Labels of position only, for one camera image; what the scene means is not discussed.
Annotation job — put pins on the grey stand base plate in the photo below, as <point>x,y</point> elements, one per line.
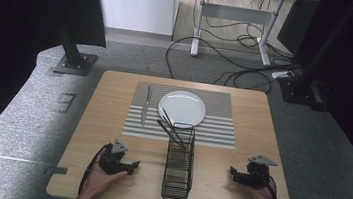
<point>82,65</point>

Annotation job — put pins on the white-legged desk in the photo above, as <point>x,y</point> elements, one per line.
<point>238,14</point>

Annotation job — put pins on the person's left hand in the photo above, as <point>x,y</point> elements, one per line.
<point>99,181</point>

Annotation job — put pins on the white power strip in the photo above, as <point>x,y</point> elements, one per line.
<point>282,74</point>

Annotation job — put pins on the grey striped placemat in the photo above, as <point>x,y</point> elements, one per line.
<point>218,124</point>

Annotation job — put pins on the white round plate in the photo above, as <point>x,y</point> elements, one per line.
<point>182,107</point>

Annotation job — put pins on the black metal stand post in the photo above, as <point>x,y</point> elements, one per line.
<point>69,47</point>
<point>329,39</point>

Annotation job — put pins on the wooden table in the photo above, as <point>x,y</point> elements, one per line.
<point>255,128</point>

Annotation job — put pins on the silver table knife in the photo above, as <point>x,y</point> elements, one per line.
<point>144,114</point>

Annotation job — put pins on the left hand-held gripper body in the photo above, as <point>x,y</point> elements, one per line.
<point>111,163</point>

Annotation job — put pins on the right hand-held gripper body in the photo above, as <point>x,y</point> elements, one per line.
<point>256,177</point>

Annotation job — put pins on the black stand base plate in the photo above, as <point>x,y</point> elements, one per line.
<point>299,91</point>

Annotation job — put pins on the thin silver utensil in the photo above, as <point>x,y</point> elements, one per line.
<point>148,93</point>

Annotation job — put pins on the dark metal utensil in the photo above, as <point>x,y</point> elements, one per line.
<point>169,131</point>
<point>168,118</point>

